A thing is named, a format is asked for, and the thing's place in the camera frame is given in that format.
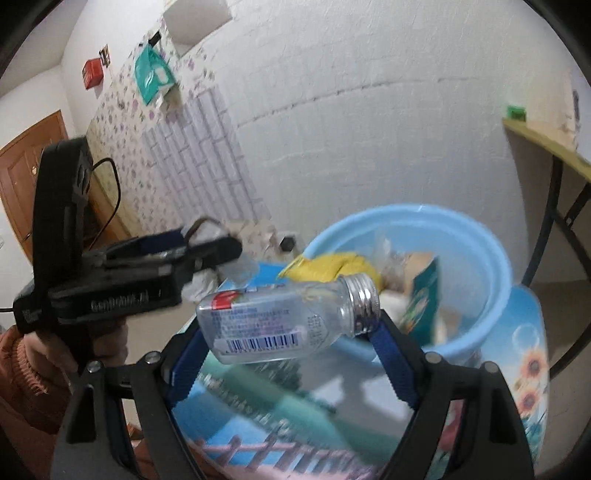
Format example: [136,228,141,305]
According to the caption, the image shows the clear plastic bottle silver cap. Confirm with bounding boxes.
[197,273,381,365]

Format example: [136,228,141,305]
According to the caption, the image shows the round plush yellow mesh bag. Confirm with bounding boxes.
[277,252,384,291]

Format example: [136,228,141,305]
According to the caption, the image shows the orange knit sleeve forearm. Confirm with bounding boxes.
[1,326,77,479]

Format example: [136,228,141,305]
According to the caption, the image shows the person left hand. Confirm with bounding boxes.
[22,319,128,378]

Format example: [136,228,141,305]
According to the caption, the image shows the brown wooden door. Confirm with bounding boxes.
[0,110,68,261]

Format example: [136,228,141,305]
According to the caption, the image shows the blue plastic basin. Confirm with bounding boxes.
[304,204,513,364]

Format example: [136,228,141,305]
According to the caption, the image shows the scenic printed blue table cover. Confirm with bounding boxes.
[173,286,549,479]

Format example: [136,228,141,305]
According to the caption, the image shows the wooden side table black legs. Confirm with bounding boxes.
[502,116,591,381]

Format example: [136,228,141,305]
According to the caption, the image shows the green small box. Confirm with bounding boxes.
[506,105,527,122]

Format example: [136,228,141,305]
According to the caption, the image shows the black wall plug adapter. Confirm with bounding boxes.
[279,235,297,253]

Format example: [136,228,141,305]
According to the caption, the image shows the teal tissue pack on wall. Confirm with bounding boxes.
[134,45,176,105]

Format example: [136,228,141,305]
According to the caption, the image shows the red wall alarm box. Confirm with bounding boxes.
[82,58,104,90]

